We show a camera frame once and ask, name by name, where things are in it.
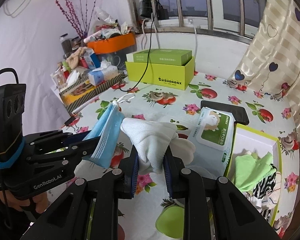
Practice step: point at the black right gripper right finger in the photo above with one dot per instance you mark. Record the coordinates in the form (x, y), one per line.
(171, 174)

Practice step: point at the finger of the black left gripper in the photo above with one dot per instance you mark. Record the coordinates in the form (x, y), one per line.
(74, 151)
(54, 138)

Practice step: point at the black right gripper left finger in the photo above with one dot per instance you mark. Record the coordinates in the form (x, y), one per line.
(130, 166)

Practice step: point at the blue face mask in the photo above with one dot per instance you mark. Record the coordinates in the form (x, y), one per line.
(107, 129)

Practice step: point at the green textured cloth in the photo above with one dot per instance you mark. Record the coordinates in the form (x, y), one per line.
(250, 170)

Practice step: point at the black white striped sock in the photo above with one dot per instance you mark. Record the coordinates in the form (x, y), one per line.
(265, 187)

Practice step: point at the left hand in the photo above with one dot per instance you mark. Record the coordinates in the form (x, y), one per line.
(40, 200)

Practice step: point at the black binder clip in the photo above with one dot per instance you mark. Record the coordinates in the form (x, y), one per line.
(72, 123)

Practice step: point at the striped snack box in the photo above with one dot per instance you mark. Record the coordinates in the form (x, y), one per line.
(82, 91)

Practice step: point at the wet wipes pack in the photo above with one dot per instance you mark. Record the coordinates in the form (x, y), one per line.
(212, 137)

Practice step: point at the green round lid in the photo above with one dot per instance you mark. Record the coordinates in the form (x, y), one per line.
(171, 222)

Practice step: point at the beige plush toy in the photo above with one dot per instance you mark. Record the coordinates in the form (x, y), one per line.
(73, 59)

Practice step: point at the white tissue pack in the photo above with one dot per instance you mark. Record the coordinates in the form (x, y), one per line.
(104, 73)

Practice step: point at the blue white milk carton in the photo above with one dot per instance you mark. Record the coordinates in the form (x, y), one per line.
(91, 59)

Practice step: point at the black smartphone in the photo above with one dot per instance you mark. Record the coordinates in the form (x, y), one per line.
(239, 113)

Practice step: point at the lime green open box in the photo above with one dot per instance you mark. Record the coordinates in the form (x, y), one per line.
(171, 76)

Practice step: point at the orange lidded storage bin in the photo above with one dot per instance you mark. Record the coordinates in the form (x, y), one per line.
(113, 49)

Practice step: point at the green carton in box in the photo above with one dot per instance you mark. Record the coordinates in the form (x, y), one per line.
(177, 57)

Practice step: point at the fruit print tablecloth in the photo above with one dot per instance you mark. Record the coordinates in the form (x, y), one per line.
(269, 114)

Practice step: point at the pink dried flower branches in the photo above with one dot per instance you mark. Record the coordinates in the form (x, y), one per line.
(80, 19)

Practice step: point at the metal window bars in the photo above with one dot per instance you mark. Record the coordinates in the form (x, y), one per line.
(232, 19)

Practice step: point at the heart pattern curtain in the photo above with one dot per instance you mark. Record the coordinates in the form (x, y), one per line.
(271, 63)

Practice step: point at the black device on windowsill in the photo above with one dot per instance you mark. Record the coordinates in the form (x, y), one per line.
(146, 10)

